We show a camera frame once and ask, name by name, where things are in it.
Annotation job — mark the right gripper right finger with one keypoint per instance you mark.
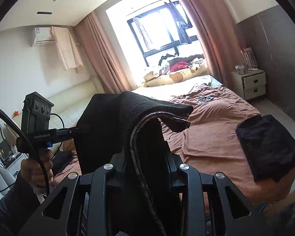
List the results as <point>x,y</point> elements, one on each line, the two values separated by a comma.
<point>173,175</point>

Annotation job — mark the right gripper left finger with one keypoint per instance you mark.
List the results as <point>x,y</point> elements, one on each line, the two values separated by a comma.
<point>115,170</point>

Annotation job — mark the black patterned bear pants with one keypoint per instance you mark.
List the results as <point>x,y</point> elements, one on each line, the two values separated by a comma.
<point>130,123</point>

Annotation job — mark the person's left forearm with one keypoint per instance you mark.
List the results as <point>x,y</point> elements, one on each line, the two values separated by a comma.
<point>17,206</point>

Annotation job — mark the person's left hand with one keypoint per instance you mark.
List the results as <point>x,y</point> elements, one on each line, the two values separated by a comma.
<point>31,171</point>

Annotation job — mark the black clothes at bed left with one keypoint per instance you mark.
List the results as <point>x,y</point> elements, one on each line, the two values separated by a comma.
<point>61,160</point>

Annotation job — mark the brown bed blanket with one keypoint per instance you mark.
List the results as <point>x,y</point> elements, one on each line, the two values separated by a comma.
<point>210,144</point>

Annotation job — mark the cream padded headboard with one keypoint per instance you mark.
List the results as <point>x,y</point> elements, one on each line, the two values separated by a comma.
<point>71,103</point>

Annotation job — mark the pile of clothes by window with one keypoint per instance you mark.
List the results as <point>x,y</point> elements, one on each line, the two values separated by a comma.
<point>169,63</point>

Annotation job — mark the folded black garment on bed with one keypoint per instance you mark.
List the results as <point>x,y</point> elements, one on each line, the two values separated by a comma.
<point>268,146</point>

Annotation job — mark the white air conditioner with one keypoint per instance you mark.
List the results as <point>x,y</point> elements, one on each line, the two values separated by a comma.
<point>42,36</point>

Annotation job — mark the white nightstand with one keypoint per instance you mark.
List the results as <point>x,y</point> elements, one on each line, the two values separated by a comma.
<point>249,85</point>

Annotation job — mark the pink curtain left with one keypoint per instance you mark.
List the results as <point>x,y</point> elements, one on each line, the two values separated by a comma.
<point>101,55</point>

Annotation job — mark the pink curtain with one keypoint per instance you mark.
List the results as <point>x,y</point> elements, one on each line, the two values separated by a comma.
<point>218,36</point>
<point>101,55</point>

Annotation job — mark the striped box on nightstand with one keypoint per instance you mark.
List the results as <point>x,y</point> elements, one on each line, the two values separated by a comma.
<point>250,61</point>

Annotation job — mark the dark garment hanging at window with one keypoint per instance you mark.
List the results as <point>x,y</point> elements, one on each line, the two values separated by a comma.
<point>181,24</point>

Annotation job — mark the pink curtain right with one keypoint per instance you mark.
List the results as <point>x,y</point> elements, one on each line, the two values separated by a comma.
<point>218,36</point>

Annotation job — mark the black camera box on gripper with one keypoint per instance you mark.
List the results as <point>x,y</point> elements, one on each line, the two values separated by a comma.
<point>36,113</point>

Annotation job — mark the beige cloth hanging on wall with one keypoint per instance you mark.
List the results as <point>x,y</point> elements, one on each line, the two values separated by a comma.
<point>67,50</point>

